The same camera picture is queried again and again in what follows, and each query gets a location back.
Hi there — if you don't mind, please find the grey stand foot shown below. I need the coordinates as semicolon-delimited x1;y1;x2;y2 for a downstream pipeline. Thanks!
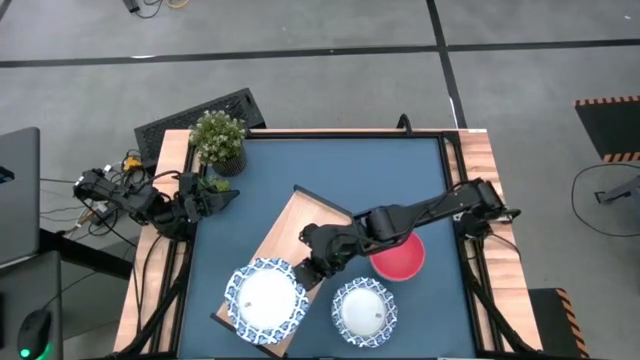
593;174;640;205

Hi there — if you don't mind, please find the large blue patterned bowl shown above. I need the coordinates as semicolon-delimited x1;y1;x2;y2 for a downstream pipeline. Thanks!
223;256;311;347

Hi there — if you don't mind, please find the black floor beam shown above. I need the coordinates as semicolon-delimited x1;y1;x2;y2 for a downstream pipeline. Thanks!
38;227;135;280

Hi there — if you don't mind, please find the black diagonal frame strut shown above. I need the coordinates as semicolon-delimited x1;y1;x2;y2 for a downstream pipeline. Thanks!
464;269;539;356
117;234;194;359

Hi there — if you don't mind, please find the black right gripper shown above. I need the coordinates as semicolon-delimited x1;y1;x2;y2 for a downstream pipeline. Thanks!
292;222;374;292

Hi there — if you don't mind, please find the small blue patterned bowl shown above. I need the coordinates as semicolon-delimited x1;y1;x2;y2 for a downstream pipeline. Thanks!
330;276;399;349

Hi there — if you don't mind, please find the succulent in black pot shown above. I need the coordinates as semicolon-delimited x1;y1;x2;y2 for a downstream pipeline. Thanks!
197;173;234;195

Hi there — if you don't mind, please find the black looped floor cable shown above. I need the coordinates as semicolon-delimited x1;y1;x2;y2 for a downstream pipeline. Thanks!
570;162;640;239

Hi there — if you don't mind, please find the black perforated panel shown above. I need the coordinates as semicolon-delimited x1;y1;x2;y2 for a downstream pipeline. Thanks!
133;87;267;169

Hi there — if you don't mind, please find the black computer mouse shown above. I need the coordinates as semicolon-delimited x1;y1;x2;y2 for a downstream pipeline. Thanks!
16;308;54;360

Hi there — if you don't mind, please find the black orange striped mat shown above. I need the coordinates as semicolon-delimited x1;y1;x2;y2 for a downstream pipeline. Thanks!
573;94;640;164
528;287;592;359

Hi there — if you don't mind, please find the bushy plant in ribbed pot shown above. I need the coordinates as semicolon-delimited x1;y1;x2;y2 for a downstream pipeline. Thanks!
188;109;250;179

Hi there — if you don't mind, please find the dark grey side desk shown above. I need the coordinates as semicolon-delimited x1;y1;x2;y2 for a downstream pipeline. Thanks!
0;249;65;360

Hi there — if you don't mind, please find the wooden tray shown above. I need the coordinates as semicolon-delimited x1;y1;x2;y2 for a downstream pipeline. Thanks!
209;183;359;359

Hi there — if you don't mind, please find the grey laptop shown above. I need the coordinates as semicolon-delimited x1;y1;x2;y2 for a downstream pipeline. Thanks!
0;126;41;267

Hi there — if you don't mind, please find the black table frame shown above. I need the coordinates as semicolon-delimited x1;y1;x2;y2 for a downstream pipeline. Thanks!
149;130;539;360

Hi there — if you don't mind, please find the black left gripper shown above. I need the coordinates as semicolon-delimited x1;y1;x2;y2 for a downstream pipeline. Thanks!
178;172;240;224

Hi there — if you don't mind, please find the red bowl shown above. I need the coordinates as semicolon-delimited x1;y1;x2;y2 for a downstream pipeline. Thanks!
368;230;427;283

